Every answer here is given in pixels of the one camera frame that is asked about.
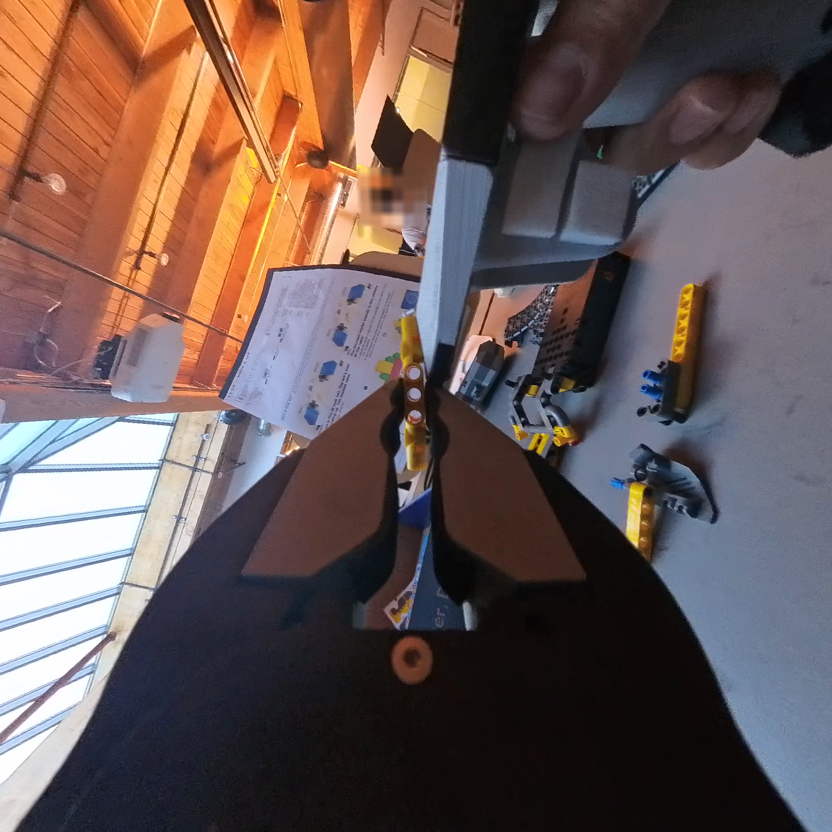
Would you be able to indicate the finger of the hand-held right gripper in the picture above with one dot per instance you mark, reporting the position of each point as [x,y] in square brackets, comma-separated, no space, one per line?
[520,266]
[455,247]

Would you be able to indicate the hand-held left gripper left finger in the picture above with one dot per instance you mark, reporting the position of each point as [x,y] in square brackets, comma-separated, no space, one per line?
[312,507]

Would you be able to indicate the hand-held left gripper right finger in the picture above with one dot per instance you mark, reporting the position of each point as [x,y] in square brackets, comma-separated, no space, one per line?
[507,507]

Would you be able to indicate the yellow angled toy beam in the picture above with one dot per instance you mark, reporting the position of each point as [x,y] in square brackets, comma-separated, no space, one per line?
[414,416]

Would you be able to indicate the small grey yellow toy assembly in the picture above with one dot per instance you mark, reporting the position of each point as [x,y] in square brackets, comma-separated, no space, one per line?
[669,481]

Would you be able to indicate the long yellow toy beam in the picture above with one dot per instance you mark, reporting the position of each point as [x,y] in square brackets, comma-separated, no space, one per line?
[689,325]

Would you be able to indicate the grey toy connector with pins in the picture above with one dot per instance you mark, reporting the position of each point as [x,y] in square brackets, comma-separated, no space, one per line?
[666,390]

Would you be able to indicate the grey desk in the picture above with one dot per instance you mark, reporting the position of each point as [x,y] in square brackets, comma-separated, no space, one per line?
[747,390]

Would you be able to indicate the person's right hand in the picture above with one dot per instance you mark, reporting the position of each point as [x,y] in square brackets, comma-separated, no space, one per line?
[572,65]

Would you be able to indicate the dark grey toy track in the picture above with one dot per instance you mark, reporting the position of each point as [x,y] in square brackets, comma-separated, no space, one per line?
[530,315]

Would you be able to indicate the instruction sheet on board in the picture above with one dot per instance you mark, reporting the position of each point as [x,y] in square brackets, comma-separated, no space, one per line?
[390,260]

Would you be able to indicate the black yellow toy vehicle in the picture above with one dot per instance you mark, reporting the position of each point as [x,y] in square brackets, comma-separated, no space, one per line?
[585,325]

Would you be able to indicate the blue cardboard box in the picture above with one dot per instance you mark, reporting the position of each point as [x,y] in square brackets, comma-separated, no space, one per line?
[448,572]

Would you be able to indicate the grey toy battery box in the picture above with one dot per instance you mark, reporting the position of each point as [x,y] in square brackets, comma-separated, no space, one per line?
[481,374]

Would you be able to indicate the blue yellow toy booklet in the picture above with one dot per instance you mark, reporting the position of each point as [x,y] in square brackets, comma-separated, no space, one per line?
[403,604]

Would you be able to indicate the black ceiling speaker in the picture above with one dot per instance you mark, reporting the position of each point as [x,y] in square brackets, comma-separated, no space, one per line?
[317,159]

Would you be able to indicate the printed instruction sheet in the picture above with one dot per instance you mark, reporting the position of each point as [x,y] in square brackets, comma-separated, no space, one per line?
[312,338]

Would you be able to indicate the white plastic canister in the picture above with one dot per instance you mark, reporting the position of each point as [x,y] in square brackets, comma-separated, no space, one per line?
[146,357]

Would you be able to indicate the hanging light bar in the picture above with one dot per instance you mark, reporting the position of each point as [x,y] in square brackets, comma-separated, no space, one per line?
[234,84]

